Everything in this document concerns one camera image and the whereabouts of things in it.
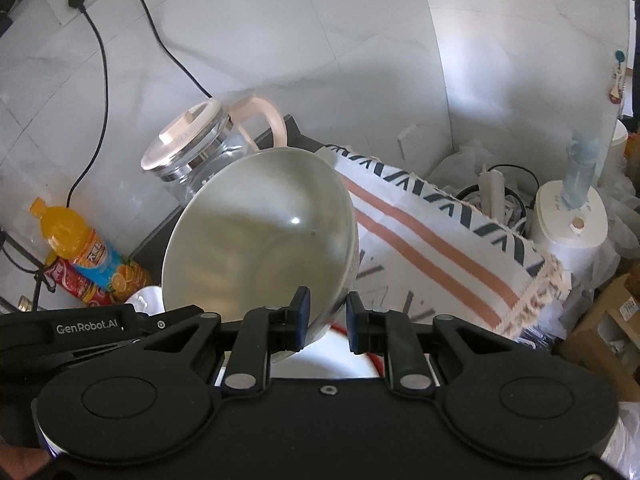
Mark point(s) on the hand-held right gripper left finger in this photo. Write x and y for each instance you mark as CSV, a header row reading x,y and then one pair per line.
x,y
301,320

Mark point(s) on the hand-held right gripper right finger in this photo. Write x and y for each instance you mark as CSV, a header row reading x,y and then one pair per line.
x,y
354,327

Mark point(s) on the white plate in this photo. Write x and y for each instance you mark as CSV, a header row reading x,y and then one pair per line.
x,y
340,360

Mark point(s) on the red plate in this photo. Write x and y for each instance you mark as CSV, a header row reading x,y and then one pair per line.
x,y
374,361

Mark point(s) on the white ceramic bowl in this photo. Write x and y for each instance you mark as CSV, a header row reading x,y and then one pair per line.
x,y
260,240

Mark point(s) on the person's left hand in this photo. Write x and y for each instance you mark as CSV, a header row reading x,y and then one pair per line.
x,y
17,465

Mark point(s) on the red drink can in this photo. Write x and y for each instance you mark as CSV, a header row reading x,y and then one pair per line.
x,y
75,282

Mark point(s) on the orange juice bottle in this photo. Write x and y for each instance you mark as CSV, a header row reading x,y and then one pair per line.
x,y
85,245

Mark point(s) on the patterned white tablecloth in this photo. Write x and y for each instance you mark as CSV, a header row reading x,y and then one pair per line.
x,y
440,250

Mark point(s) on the white power strip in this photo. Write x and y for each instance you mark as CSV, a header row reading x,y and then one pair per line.
x,y
492,192

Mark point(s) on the white plastic bag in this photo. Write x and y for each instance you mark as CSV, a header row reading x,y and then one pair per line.
x,y
460,160

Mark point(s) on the glass kettle with cream lid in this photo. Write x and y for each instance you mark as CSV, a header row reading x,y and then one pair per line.
x,y
200,145

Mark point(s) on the white countertop appliance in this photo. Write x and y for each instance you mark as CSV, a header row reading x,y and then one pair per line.
x,y
570,230

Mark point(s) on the cardboard box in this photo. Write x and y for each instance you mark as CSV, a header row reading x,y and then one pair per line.
x,y
600,340

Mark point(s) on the small hanging tool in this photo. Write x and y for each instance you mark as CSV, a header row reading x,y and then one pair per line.
x,y
618,80

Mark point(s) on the white wall socket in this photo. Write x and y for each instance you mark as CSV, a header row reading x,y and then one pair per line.
x,y
60,2

